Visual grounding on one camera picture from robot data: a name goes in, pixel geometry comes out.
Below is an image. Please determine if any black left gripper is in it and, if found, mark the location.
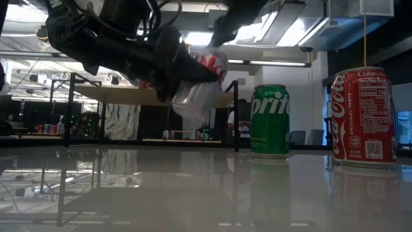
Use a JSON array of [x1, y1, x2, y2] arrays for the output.
[[128, 25, 220, 101]]

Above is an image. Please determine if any silver Diet Coke can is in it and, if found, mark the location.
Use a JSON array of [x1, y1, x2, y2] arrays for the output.
[[171, 47, 229, 125]]

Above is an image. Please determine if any green Sprite can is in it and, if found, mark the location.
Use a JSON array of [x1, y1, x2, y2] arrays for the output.
[[250, 84, 290, 160]]

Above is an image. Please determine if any red Coca-Cola original taste can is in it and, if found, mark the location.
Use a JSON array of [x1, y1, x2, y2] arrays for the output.
[[330, 66, 396, 169]]

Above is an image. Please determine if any bright ceiling light panel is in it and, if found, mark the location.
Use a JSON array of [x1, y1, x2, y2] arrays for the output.
[[183, 30, 268, 46]]

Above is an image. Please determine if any long black linear light fixture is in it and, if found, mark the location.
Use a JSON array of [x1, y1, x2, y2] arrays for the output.
[[227, 58, 312, 69]]

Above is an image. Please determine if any small green machine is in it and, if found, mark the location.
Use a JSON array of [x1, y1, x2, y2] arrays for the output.
[[198, 124, 213, 142]]

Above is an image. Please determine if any light wooden workbench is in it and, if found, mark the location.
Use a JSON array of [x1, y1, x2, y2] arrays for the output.
[[142, 139, 223, 145]]

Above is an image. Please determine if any white patterned curtain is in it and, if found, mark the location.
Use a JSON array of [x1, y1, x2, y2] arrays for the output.
[[104, 103, 142, 142]]

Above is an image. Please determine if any white hanging box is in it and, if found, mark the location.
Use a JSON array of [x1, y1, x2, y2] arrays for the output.
[[347, 0, 395, 17]]

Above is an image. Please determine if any gray bin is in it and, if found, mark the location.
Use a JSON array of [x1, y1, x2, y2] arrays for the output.
[[310, 129, 325, 146]]

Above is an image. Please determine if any blue lit monitor screen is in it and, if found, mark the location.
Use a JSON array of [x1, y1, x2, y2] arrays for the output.
[[396, 111, 412, 138]]

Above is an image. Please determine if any wooden shelf with black frame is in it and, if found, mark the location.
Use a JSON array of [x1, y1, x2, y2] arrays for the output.
[[63, 72, 241, 153]]

